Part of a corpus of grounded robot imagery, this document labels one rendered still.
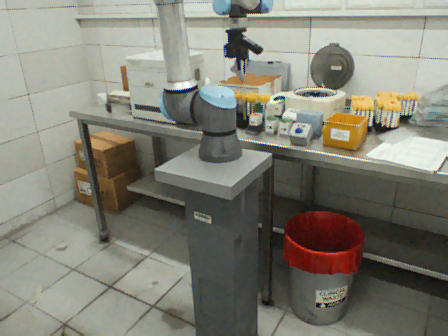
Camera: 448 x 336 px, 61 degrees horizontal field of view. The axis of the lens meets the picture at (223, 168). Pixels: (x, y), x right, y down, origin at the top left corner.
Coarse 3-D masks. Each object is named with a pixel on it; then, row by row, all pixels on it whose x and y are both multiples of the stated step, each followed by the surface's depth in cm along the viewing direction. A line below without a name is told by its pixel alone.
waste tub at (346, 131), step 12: (324, 120) 144; (336, 120) 155; (348, 120) 152; (360, 120) 149; (324, 132) 146; (336, 132) 143; (348, 132) 140; (360, 132) 141; (324, 144) 148; (336, 144) 145; (348, 144) 142; (360, 144) 145
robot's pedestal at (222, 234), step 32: (192, 192) 132; (256, 192) 140; (192, 224) 138; (224, 224) 130; (256, 224) 146; (192, 256) 145; (224, 256) 136; (256, 256) 152; (192, 288) 152; (224, 288) 142; (256, 288) 159; (224, 320) 149; (256, 320) 167
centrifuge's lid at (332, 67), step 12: (324, 48) 186; (336, 48) 185; (312, 60) 190; (324, 60) 191; (336, 60) 188; (348, 60) 183; (312, 72) 193; (324, 72) 193; (336, 72) 190; (348, 72) 184; (324, 84) 193; (336, 84) 189
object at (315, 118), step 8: (296, 112) 156; (304, 112) 155; (312, 112) 155; (320, 112) 154; (296, 120) 158; (304, 120) 156; (312, 120) 154; (320, 120) 153; (312, 128) 156; (320, 128) 155
